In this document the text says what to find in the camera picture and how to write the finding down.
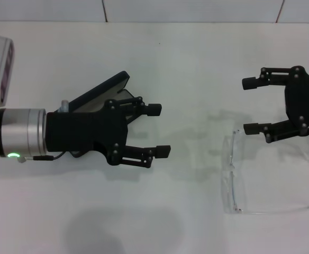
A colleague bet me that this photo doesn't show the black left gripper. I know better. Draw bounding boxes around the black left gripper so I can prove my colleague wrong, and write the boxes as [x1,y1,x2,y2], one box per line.
[46,96,171,169]

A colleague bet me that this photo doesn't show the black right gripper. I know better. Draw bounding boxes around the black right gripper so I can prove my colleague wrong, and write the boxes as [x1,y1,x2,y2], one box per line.
[241,65,309,144]

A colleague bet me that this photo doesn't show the clear plastic glasses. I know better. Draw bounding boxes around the clear plastic glasses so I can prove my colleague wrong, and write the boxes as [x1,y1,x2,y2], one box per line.
[220,129,309,214]

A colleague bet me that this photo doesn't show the black glasses case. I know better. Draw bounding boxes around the black glasses case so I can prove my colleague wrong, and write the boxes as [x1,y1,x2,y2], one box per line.
[54,70,142,159]

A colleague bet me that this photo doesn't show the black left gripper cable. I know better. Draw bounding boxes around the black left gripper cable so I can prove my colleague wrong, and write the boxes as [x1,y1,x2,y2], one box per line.
[17,151,66,164]

